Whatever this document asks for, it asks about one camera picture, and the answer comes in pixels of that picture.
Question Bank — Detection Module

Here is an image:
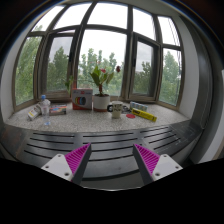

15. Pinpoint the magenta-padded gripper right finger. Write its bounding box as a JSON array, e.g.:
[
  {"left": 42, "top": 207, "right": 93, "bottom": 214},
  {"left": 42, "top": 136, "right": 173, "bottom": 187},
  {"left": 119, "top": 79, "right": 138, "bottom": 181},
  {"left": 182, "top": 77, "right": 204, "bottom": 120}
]
[{"left": 132, "top": 143, "right": 184, "bottom": 186}]

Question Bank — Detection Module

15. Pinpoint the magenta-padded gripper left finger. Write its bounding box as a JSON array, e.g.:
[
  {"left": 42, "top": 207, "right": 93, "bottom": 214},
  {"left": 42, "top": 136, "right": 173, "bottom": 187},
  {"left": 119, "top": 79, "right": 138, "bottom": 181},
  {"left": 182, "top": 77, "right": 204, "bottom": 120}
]
[{"left": 40, "top": 142, "right": 93, "bottom": 185}]

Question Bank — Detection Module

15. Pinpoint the clear blue-capped water bottle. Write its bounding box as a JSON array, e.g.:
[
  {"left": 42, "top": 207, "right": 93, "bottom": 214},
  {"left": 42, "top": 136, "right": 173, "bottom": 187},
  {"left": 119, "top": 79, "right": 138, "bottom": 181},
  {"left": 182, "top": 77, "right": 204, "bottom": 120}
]
[{"left": 40, "top": 94, "right": 52, "bottom": 126}]

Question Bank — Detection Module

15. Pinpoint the long yellow box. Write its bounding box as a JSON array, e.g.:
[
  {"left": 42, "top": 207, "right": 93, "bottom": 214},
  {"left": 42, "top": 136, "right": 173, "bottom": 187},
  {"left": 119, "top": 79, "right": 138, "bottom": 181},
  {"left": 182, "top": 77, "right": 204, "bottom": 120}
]
[{"left": 131, "top": 108, "right": 158, "bottom": 123}]

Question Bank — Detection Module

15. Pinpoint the blue-green patterned box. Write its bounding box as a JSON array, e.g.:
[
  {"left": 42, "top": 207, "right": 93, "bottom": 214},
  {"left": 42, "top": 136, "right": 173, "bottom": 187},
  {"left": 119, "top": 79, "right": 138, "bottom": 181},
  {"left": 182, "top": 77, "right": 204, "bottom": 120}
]
[{"left": 129, "top": 101, "right": 149, "bottom": 113}]

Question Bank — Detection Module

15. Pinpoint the red and white filament box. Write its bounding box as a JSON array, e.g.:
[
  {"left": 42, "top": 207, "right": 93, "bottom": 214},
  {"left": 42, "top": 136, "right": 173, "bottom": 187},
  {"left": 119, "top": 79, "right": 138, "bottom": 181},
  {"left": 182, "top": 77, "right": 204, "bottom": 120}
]
[{"left": 71, "top": 87, "right": 94, "bottom": 111}]

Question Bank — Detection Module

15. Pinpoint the potted plant in white pot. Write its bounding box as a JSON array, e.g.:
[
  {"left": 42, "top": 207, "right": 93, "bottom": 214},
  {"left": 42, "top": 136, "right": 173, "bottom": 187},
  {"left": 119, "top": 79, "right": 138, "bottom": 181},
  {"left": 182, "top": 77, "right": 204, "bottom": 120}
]
[{"left": 64, "top": 61, "right": 122, "bottom": 113}]

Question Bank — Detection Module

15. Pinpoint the white power strip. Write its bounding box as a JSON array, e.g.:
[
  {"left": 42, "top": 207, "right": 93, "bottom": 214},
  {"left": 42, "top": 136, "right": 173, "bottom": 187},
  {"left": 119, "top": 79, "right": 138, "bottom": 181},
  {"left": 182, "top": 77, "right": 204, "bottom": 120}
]
[{"left": 27, "top": 104, "right": 43, "bottom": 121}]

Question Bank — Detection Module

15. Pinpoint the white mug with black handle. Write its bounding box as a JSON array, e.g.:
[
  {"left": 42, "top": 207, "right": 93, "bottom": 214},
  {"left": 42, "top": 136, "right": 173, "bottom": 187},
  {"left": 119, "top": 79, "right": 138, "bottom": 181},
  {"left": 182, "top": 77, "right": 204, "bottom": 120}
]
[{"left": 106, "top": 100, "right": 125, "bottom": 120}]

